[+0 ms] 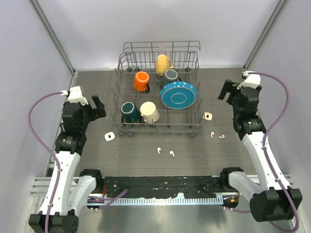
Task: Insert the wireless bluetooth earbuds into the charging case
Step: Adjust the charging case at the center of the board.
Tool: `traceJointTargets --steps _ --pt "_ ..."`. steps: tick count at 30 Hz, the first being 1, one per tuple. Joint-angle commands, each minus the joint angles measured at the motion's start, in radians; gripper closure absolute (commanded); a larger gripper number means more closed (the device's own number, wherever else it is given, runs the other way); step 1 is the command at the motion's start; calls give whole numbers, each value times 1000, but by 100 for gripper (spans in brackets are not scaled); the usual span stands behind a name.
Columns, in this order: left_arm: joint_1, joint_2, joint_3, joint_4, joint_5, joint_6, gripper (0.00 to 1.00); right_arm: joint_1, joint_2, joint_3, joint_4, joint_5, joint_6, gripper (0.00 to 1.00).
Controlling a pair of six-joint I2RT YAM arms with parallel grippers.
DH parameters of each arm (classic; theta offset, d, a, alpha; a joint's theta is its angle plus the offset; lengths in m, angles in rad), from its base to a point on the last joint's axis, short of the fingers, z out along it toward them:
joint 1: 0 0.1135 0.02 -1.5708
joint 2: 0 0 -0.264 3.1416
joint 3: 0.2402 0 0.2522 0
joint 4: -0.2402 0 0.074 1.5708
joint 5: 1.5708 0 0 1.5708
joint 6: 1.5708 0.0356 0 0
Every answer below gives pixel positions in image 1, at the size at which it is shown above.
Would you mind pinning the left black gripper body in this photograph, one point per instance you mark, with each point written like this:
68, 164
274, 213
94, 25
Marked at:
90, 114

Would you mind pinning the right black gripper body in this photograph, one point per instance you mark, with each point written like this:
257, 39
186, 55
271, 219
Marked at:
233, 97

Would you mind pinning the white charging case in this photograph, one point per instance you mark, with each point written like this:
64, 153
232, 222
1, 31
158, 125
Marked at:
109, 136

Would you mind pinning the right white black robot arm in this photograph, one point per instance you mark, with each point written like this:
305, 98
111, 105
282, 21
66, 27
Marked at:
272, 198

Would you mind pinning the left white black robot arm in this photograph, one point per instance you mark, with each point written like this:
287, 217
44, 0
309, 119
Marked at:
59, 212

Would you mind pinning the dark green mug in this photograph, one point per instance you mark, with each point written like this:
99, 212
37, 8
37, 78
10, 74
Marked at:
130, 113

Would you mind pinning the cream white mug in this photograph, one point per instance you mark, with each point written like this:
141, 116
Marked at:
149, 112

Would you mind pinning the orange mug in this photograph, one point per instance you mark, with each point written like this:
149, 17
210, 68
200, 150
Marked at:
141, 82

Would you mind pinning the blue plate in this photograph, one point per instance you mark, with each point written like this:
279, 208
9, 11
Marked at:
178, 95

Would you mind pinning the grey mug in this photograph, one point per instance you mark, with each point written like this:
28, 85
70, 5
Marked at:
169, 76

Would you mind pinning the yellow mug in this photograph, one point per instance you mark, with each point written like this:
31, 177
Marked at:
163, 63

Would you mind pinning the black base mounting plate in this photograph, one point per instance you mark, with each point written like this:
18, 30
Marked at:
163, 187

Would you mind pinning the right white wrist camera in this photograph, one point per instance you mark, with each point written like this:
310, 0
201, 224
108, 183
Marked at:
250, 80

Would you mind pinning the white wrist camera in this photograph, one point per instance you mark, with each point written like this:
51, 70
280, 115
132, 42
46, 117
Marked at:
75, 95
250, 80

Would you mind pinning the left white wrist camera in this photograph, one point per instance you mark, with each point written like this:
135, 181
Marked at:
75, 95

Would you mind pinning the grey wire dish rack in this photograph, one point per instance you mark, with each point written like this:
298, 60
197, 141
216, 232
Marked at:
141, 56

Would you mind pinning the white slotted cable duct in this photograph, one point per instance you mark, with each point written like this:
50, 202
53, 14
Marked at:
179, 200

